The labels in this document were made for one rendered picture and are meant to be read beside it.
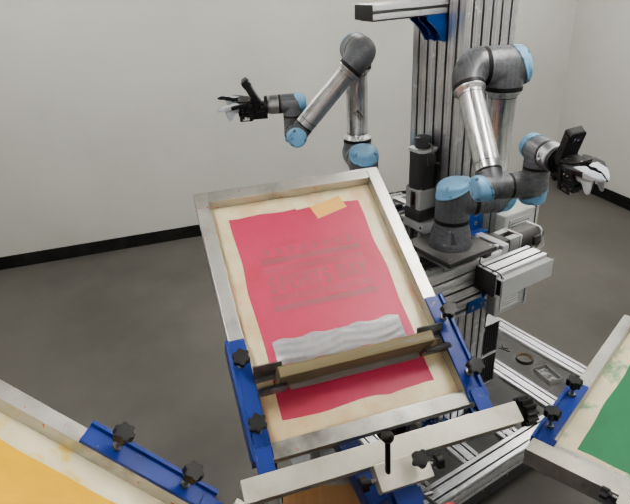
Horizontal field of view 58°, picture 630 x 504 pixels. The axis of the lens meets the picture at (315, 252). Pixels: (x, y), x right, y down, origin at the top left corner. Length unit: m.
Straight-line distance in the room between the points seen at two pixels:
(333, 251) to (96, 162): 3.57
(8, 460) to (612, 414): 1.54
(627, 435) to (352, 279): 0.86
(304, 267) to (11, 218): 3.87
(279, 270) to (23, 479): 0.79
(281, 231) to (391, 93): 3.88
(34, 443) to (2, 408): 0.10
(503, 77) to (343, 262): 0.73
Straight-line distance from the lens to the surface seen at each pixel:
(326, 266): 1.63
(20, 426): 1.34
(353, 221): 1.73
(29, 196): 5.14
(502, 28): 2.15
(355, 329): 1.54
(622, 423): 1.87
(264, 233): 1.67
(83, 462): 1.32
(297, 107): 2.32
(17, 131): 5.00
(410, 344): 1.45
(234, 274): 1.59
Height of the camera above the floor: 2.13
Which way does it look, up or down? 27 degrees down
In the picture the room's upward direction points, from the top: 3 degrees counter-clockwise
